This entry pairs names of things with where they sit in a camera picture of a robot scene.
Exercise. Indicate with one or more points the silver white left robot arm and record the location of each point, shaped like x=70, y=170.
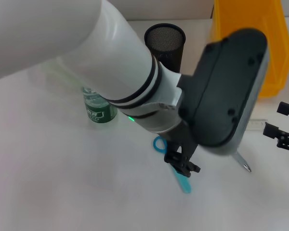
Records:
x=86, y=48

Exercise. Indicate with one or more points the white grey ballpoint pen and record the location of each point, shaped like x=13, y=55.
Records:
x=244, y=163

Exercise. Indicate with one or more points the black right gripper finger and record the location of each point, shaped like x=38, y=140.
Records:
x=271, y=131
x=284, y=108

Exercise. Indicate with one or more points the black mesh pen holder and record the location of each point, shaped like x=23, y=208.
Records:
x=163, y=38

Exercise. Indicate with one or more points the clear green-label water bottle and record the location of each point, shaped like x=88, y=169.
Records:
x=98, y=113

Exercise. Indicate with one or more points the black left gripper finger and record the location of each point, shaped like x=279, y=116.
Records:
x=173, y=158
x=186, y=168

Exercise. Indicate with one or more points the translucent green fruit plate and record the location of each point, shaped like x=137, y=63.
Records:
x=60, y=72

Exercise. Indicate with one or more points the yellow plastic bin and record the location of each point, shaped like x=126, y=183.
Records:
x=279, y=48

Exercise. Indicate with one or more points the blue scissors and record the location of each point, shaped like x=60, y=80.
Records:
x=183, y=183

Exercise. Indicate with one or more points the transparent plastic ruler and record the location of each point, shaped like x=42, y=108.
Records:
x=257, y=124

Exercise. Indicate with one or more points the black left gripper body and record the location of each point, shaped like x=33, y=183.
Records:
x=183, y=137

